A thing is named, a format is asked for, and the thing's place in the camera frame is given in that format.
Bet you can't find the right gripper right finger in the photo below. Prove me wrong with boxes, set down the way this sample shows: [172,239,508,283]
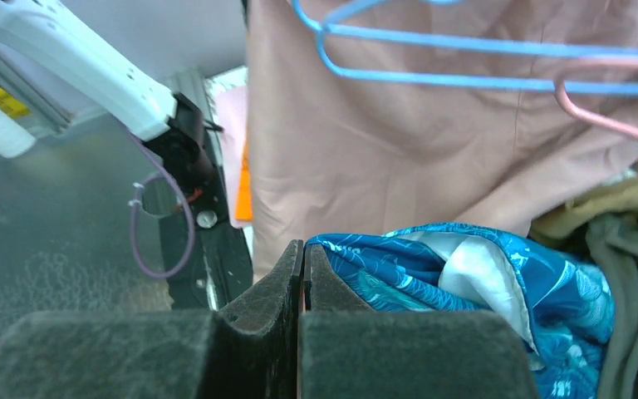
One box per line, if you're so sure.
[299,244,538,398]

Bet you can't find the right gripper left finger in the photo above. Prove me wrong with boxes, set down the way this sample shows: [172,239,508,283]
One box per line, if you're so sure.
[0,240,303,398]

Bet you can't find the blue patterned shorts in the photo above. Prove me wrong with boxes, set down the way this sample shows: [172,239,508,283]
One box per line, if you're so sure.
[309,223,615,398]

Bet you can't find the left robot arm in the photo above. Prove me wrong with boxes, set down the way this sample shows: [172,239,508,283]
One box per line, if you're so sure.
[0,1,221,195]

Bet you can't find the orange shorts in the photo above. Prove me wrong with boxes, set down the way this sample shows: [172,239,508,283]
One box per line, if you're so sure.
[235,142,253,223]

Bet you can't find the pink shorts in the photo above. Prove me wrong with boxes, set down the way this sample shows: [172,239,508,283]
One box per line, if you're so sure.
[247,1,638,281]

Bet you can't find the olive green garment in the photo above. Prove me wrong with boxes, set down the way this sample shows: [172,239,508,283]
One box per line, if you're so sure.
[586,214,638,398]

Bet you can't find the tan garment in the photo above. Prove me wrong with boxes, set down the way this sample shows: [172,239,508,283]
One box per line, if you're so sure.
[528,177,638,251]

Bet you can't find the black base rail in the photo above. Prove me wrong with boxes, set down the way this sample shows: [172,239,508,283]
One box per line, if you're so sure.
[167,132,253,310]

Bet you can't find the blue wire hanger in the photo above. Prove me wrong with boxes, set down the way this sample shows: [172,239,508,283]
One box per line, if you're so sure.
[292,1,638,92]

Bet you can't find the pink wire hanger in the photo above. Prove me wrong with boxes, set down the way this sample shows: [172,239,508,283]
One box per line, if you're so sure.
[553,55,638,141]

